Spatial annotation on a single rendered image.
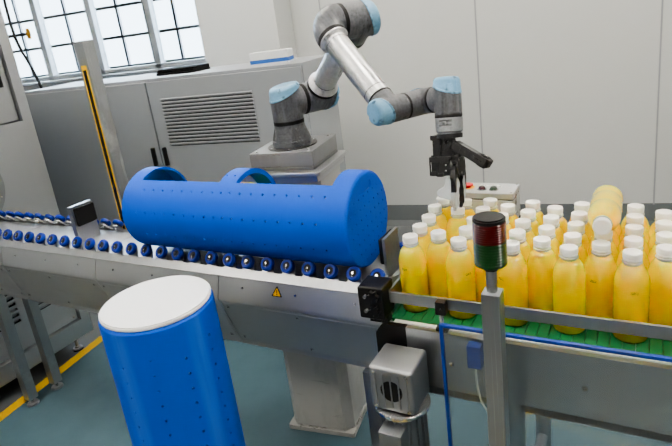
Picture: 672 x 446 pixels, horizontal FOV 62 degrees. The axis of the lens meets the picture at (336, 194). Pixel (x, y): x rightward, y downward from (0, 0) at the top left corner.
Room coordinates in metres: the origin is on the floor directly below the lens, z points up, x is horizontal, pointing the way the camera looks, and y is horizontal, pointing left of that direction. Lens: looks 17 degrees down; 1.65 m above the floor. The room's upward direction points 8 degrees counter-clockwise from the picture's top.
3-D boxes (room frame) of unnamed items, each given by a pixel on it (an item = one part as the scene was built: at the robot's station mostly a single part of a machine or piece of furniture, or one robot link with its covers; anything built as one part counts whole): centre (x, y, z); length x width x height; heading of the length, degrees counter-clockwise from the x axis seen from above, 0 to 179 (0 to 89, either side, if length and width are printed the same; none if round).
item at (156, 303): (1.30, 0.49, 1.03); 0.28 x 0.28 x 0.01
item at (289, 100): (2.12, 0.13, 1.38); 0.13 x 0.12 x 0.14; 120
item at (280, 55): (3.52, 0.28, 1.48); 0.24 x 0.12 x 0.08; 76
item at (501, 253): (1.00, -0.28, 1.18); 0.06 x 0.06 x 0.05
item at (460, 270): (1.27, -0.28, 0.99); 0.07 x 0.07 x 0.19
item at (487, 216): (1.00, -0.28, 1.18); 0.06 x 0.06 x 0.16
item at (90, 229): (2.18, 1.02, 1.00); 0.10 x 0.04 x 0.15; 150
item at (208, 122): (3.84, 1.01, 0.72); 2.15 x 0.54 x 1.45; 68
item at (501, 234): (1.00, -0.28, 1.23); 0.06 x 0.06 x 0.04
